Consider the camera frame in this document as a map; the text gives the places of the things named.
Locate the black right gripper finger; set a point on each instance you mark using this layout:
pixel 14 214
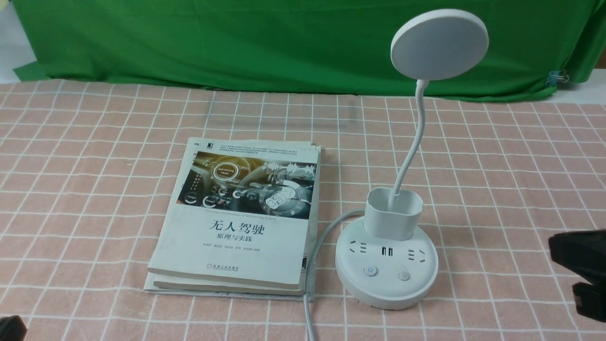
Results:
pixel 582 252
pixel 590 301

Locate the bottom white book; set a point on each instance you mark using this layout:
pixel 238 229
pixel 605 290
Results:
pixel 227 290

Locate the green backdrop cloth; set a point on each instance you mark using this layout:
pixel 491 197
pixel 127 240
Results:
pixel 305 46

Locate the pink checkered tablecloth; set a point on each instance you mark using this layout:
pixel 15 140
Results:
pixel 87 169

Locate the metal binder clip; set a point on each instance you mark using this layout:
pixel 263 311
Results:
pixel 556 77

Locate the white desk lamp with base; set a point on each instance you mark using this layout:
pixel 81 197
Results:
pixel 384 259

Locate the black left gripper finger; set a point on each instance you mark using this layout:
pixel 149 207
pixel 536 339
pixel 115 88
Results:
pixel 12 328

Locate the top white self-driving book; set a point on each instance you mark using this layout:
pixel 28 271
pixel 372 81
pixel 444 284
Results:
pixel 236 227

